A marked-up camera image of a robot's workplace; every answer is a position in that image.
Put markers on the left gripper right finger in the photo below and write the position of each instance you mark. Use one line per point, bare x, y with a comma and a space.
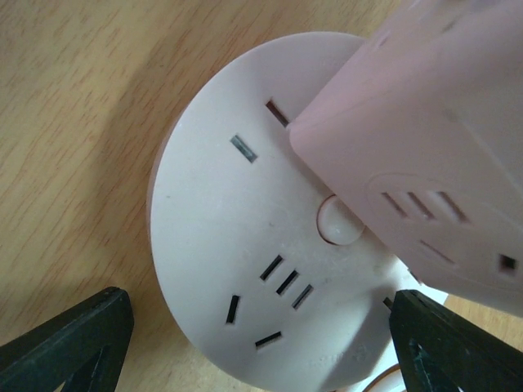
438, 350

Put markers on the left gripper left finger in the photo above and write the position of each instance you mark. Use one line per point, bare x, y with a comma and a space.
81, 349

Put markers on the large pink cube adapter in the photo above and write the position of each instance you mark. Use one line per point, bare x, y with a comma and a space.
419, 133

